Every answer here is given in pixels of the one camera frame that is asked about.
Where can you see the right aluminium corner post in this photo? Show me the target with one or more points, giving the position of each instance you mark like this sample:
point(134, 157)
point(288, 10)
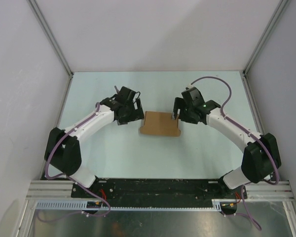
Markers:
point(270, 27)

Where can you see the aluminium frame rail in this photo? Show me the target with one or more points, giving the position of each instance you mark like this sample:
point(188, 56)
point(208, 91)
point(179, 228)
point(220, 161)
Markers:
point(63, 189)

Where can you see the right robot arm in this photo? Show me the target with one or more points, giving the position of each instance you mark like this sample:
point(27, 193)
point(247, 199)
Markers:
point(260, 151)

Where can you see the left aluminium corner post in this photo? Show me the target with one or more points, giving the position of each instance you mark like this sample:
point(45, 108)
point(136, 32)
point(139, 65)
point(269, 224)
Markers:
point(35, 8)

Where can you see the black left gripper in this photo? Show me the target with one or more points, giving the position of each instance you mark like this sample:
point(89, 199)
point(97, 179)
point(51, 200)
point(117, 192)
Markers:
point(135, 116)

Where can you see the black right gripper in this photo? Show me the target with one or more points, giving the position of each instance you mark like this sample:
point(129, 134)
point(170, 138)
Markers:
point(178, 103)

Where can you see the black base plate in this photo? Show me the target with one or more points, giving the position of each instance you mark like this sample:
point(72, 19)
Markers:
point(110, 188)

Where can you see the aluminium corner post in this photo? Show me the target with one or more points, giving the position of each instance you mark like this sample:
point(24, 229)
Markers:
point(35, 8)
point(270, 27)

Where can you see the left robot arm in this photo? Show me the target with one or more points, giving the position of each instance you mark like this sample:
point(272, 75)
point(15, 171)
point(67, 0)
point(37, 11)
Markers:
point(63, 151)

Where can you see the brown cardboard box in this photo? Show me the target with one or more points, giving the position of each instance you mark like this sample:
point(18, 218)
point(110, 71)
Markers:
point(160, 124)

